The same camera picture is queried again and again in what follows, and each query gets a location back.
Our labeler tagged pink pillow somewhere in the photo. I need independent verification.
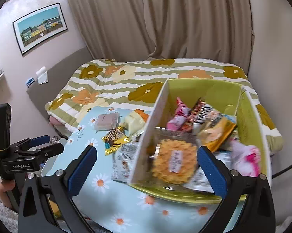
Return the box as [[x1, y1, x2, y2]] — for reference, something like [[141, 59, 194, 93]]
[[49, 116, 63, 127]]

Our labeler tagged yellow chocolate pillows packet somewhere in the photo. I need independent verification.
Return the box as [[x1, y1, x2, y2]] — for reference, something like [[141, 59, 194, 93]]
[[102, 126, 131, 156]]

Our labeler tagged green label round biscuit pack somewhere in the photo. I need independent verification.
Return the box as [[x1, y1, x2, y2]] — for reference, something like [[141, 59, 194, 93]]
[[151, 139, 198, 185]]

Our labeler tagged left hand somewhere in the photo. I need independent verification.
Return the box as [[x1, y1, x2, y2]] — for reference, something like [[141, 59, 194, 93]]
[[0, 180, 15, 209]]

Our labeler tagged yellow-green cardboard box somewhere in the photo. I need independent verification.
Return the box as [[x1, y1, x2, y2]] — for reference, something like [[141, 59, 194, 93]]
[[129, 79, 271, 204]]

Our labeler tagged red patterned snack bag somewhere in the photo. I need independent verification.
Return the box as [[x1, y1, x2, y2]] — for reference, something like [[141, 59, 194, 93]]
[[180, 98, 223, 132]]

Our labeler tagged orange yellow chips bag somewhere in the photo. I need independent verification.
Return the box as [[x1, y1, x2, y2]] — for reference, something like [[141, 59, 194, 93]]
[[197, 115, 236, 153]]

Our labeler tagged blue daisy tablecloth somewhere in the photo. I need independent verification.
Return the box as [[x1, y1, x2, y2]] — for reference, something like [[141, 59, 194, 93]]
[[42, 107, 218, 232]]

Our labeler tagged pink snack packet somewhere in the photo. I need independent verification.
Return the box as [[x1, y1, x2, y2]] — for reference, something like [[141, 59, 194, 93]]
[[166, 97, 190, 131]]

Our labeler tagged white grey snack bag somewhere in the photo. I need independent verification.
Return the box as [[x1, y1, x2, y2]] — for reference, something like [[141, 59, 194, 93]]
[[111, 142, 139, 183]]

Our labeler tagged green striped floral blanket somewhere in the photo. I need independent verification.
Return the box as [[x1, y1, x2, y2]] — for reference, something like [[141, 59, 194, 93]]
[[45, 58, 283, 154]]

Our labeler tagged white wall switch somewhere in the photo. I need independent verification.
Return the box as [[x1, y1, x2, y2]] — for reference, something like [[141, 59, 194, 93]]
[[36, 66, 48, 85]]

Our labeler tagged framed city picture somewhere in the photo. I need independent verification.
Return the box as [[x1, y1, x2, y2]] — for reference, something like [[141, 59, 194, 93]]
[[12, 3, 68, 55]]

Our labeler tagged beige orange snack bag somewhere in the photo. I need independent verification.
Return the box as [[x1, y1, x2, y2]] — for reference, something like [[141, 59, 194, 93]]
[[122, 109, 149, 138]]

